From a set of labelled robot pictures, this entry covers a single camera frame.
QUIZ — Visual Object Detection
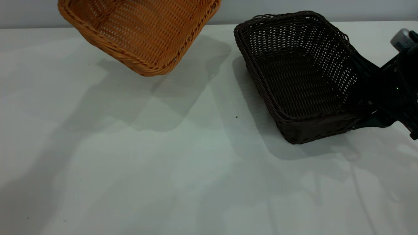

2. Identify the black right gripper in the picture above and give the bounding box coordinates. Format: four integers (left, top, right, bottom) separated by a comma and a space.
349, 31, 418, 141

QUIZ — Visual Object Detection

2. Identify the dark brown wicker basket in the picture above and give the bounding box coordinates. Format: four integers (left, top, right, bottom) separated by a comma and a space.
233, 11, 371, 145

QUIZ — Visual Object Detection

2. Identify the grey cylinder on right gripper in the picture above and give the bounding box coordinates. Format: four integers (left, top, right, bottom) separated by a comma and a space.
390, 28, 412, 52

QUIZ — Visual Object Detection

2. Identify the orange-brown wicker basket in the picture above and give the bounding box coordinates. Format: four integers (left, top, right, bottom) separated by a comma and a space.
58, 0, 221, 77

